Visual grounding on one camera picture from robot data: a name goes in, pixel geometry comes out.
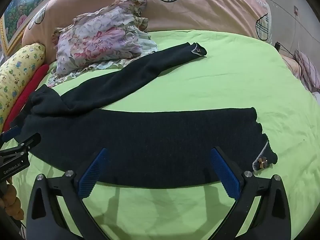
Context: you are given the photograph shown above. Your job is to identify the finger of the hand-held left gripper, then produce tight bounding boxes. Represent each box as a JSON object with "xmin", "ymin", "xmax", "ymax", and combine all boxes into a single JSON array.
[
  {"xmin": 0, "ymin": 133, "xmax": 42, "ymax": 158},
  {"xmin": 0, "ymin": 126, "xmax": 22, "ymax": 143}
]

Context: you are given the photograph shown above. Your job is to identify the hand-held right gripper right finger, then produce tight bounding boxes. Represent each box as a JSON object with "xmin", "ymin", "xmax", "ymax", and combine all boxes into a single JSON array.
[{"xmin": 207, "ymin": 146, "xmax": 292, "ymax": 240}]

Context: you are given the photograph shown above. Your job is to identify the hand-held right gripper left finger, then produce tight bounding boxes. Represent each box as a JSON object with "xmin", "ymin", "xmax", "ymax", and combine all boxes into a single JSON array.
[{"xmin": 26, "ymin": 147, "xmax": 113, "ymax": 240}]

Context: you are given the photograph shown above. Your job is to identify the black knit pants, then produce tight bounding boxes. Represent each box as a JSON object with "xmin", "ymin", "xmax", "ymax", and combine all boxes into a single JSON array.
[{"xmin": 19, "ymin": 42, "xmax": 278, "ymax": 189}]

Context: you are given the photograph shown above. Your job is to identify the person's left hand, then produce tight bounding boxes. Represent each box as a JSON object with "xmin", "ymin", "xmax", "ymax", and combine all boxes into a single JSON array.
[{"xmin": 0, "ymin": 179, "xmax": 25, "ymax": 220}]

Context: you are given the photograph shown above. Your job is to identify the red towel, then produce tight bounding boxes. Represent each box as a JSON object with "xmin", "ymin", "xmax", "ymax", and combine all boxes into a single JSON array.
[{"xmin": 2, "ymin": 64, "xmax": 50, "ymax": 133}]

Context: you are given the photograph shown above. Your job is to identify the yellow cartoon print pillow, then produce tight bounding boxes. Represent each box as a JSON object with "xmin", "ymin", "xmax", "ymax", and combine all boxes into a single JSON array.
[{"xmin": 0, "ymin": 42, "xmax": 46, "ymax": 130}]

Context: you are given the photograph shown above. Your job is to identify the green bed sheet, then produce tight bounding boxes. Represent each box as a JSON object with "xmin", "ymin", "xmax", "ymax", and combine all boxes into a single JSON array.
[{"xmin": 11, "ymin": 29, "xmax": 320, "ymax": 240}]

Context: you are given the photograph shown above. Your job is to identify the floral ruffled cloth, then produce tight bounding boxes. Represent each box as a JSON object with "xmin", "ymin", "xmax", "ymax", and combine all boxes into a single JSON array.
[{"xmin": 47, "ymin": 0, "xmax": 158, "ymax": 88}]

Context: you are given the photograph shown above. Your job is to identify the gold framed flower painting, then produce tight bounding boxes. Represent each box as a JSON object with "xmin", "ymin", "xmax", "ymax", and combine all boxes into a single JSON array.
[{"xmin": 0, "ymin": 0, "xmax": 63, "ymax": 55}]

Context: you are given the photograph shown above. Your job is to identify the pink plaid pillow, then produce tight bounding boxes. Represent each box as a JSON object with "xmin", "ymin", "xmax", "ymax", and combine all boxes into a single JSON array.
[{"xmin": 282, "ymin": 50, "xmax": 320, "ymax": 93}]

